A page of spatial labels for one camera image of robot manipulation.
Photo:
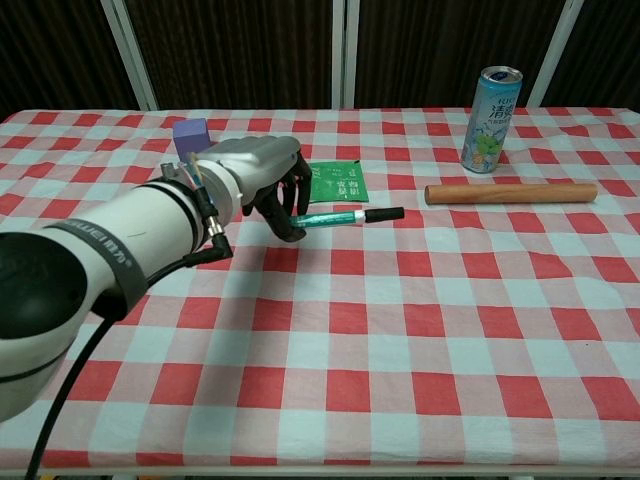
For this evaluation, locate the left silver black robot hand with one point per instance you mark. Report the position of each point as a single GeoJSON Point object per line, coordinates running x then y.
{"type": "Point", "coordinates": [260, 160]}

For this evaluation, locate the green white marker body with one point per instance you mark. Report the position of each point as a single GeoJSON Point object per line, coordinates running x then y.
{"type": "Point", "coordinates": [330, 218]}

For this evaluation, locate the black marker cap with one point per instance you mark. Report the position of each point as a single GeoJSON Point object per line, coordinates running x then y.
{"type": "Point", "coordinates": [385, 214]}

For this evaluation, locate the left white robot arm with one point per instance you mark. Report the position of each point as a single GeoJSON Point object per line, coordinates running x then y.
{"type": "Point", "coordinates": [100, 245]}

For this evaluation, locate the purple cube block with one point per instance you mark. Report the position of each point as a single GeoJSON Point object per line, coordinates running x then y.
{"type": "Point", "coordinates": [192, 135]}

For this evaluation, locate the green sachet packet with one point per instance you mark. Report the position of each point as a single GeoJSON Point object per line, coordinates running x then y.
{"type": "Point", "coordinates": [340, 182]}

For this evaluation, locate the dark brown partition panel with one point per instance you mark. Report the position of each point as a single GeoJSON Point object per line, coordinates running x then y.
{"type": "Point", "coordinates": [610, 50]}
{"type": "Point", "coordinates": [50, 50]}
{"type": "Point", "coordinates": [240, 50]}
{"type": "Point", "coordinates": [440, 40]}

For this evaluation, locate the red white checkered tablecloth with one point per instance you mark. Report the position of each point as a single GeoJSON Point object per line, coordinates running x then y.
{"type": "Point", "coordinates": [400, 325]}

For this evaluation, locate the light blue drink can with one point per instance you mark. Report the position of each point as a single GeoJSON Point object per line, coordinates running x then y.
{"type": "Point", "coordinates": [492, 125]}

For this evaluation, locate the wooden rolling pin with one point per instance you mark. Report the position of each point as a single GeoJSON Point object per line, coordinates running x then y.
{"type": "Point", "coordinates": [510, 194]}

